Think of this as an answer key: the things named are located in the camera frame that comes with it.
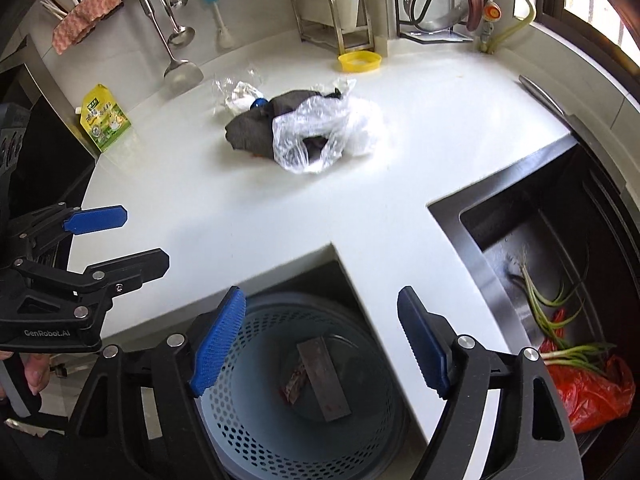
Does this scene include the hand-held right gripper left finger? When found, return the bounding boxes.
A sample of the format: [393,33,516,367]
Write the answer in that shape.
[70,286,247,480]

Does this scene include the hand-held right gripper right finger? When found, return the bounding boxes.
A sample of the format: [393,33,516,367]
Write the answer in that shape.
[397,286,581,480]

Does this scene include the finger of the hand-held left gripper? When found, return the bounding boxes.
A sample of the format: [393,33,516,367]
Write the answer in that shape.
[5,203,128,261]
[12,247,171,321]

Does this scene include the grey-blue perforated wastebasket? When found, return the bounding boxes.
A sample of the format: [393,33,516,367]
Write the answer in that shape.
[192,290,413,480]

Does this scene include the clear plastic cup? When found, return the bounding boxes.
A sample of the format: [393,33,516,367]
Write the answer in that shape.
[211,67,266,116]

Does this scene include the dark grey cloth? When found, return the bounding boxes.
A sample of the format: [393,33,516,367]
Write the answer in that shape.
[224,87,346,168]

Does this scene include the clear plastic bag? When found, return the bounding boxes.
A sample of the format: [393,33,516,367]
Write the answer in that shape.
[271,77,388,176]

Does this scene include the person's left hand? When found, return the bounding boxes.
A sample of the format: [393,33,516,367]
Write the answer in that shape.
[24,353,51,396]

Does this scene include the crumpled snack wrapper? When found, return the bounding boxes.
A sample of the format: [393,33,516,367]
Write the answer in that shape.
[280,360,308,403]

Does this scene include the green yellow refill pouch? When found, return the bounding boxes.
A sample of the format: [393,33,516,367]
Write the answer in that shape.
[75,83,133,153]

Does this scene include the green onions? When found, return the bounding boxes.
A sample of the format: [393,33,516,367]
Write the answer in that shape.
[515,255,618,366]

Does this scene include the dark kitchen sink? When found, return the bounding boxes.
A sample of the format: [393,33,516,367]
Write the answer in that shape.
[427,137,640,461]

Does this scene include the pink sponge cloth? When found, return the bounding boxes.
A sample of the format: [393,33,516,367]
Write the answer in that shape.
[51,0,123,57]

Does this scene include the red plastic bag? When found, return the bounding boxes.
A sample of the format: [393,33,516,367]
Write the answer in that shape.
[537,310,636,435]

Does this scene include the large steel ladle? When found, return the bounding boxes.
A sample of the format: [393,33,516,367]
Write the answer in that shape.
[132,0,205,88]

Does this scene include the small steel ladle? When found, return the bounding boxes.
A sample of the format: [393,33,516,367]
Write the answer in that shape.
[147,0,196,47]

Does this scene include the steel kitchen knife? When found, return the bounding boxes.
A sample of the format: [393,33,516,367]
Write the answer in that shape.
[518,75,568,117]

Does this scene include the steel cutting board rack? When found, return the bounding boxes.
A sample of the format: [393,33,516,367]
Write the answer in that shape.
[290,0,376,56]

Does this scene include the yellow plastic lid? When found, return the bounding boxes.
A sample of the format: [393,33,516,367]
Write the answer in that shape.
[338,51,383,73]

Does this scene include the black dish rack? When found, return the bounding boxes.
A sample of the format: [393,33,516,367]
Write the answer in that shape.
[390,0,493,43]

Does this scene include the gas valve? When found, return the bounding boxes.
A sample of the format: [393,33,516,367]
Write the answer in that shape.
[477,0,521,51]

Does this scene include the window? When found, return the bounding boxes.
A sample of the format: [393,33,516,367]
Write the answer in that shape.
[542,0,640,61]

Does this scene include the yellow gas hose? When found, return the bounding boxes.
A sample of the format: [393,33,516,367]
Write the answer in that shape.
[482,0,537,53]

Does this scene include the brown pan handle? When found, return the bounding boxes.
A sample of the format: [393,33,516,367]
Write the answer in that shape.
[452,0,486,31]

